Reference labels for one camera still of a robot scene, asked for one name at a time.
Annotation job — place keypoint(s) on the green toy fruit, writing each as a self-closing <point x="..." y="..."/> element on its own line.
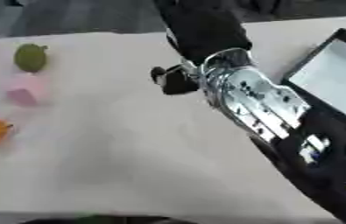
<point x="30" y="57"/>

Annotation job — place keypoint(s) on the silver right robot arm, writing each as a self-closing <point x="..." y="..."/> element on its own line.
<point x="262" y="99"/>

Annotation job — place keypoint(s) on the black box with white inside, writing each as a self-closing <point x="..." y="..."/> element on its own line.
<point x="334" y="73"/>

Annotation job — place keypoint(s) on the pink block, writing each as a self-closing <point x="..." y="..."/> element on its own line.
<point x="25" y="89"/>

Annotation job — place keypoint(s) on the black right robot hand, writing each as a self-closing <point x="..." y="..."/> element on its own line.
<point x="206" y="32"/>

